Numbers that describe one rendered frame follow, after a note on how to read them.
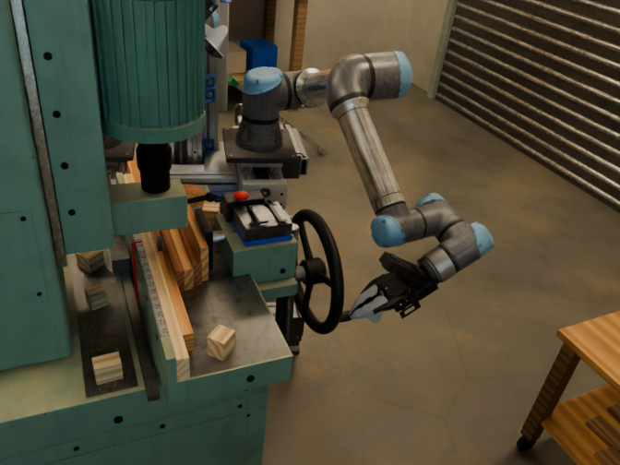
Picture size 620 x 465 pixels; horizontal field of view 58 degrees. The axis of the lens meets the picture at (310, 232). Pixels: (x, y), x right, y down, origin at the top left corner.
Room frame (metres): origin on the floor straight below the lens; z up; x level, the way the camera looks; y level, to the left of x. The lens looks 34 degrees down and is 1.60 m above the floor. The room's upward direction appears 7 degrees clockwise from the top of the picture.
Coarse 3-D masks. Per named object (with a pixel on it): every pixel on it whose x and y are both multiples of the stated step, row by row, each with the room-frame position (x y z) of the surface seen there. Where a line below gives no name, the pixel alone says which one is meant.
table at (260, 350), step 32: (224, 288) 0.83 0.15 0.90; (256, 288) 0.84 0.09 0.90; (288, 288) 0.90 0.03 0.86; (192, 320) 0.73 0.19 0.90; (224, 320) 0.74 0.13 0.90; (256, 320) 0.75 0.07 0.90; (192, 352) 0.65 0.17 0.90; (256, 352) 0.67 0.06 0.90; (288, 352) 0.68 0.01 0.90; (192, 384) 0.60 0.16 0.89; (224, 384) 0.62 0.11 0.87; (256, 384) 0.65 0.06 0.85
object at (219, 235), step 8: (200, 216) 0.92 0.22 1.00; (200, 224) 0.90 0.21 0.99; (208, 224) 0.90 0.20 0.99; (208, 232) 0.87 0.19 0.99; (216, 232) 0.92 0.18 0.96; (224, 232) 0.92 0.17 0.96; (232, 232) 0.93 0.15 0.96; (208, 240) 0.87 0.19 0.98; (216, 240) 0.91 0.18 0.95; (224, 240) 0.92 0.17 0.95
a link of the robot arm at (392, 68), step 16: (368, 64) 1.35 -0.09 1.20; (384, 64) 1.37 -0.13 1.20; (400, 64) 1.40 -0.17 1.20; (304, 80) 1.66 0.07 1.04; (320, 80) 1.58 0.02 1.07; (384, 80) 1.35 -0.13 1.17; (400, 80) 1.38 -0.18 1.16; (304, 96) 1.65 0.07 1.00; (320, 96) 1.59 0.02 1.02; (368, 96) 1.34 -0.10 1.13; (384, 96) 1.37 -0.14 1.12; (400, 96) 1.42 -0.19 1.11
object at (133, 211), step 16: (112, 192) 0.85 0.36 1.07; (128, 192) 0.86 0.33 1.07; (144, 192) 0.86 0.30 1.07; (176, 192) 0.88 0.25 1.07; (112, 208) 0.81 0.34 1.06; (128, 208) 0.82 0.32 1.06; (144, 208) 0.84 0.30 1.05; (160, 208) 0.85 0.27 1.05; (176, 208) 0.86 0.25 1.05; (128, 224) 0.82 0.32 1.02; (144, 224) 0.83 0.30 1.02; (160, 224) 0.85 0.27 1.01; (176, 224) 0.86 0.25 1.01
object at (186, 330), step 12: (132, 168) 1.18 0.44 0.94; (156, 252) 0.86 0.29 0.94; (168, 264) 0.83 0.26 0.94; (168, 276) 0.79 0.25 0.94; (168, 288) 0.76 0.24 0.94; (180, 300) 0.73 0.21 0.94; (180, 312) 0.70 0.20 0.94; (180, 324) 0.68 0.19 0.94; (192, 336) 0.66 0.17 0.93; (192, 348) 0.66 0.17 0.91
